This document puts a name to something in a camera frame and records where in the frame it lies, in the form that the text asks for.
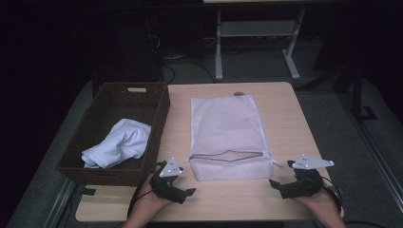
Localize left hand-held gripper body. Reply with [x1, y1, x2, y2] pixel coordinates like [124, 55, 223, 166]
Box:
[149, 157, 188, 204]

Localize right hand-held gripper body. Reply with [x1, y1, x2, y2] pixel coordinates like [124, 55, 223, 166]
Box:
[279, 154, 336, 200]

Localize white cloth garment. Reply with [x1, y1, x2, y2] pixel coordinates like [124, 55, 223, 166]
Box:
[81, 118, 152, 169]

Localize white mesh laundry bag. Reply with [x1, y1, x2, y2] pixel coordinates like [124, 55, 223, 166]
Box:
[184, 94, 283, 182]

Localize dark brown woven basket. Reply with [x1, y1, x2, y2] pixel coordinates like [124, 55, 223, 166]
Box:
[56, 82, 171, 188]

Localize person's left hand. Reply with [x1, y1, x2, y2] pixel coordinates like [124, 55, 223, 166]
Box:
[134, 175, 174, 218]

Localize person's right hand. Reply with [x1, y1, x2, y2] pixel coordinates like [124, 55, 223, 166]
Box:
[294, 188, 341, 219]

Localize black metal stand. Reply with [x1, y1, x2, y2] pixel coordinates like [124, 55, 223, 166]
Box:
[346, 65, 378, 123]

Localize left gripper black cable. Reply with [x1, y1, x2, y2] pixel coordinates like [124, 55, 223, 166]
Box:
[126, 161, 161, 219]

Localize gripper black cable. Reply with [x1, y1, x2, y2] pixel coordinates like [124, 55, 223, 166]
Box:
[126, 161, 161, 219]
[320, 175, 344, 214]

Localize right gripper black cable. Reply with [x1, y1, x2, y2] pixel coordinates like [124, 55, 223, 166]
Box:
[320, 175, 344, 214]

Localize metal floor rail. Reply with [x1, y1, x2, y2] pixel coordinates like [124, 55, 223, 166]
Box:
[336, 94, 403, 212]
[42, 178, 79, 228]

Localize black floor cable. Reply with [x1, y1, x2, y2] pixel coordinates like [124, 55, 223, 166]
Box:
[161, 56, 217, 85]

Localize white metal desk frame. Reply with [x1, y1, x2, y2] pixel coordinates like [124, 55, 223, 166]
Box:
[202, 0, 307, 82]

